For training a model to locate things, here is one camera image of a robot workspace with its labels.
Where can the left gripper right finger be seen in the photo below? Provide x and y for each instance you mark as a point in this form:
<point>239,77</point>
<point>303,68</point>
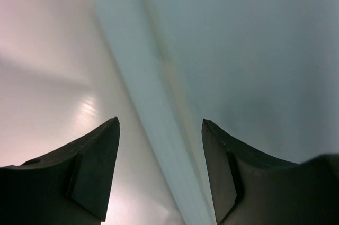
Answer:
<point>251,187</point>

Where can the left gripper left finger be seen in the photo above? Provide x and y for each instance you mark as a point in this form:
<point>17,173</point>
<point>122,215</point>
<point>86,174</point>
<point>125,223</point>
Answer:
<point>70,185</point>

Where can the light blue hardshell suitcase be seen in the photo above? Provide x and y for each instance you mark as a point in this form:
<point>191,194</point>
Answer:
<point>265,71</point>

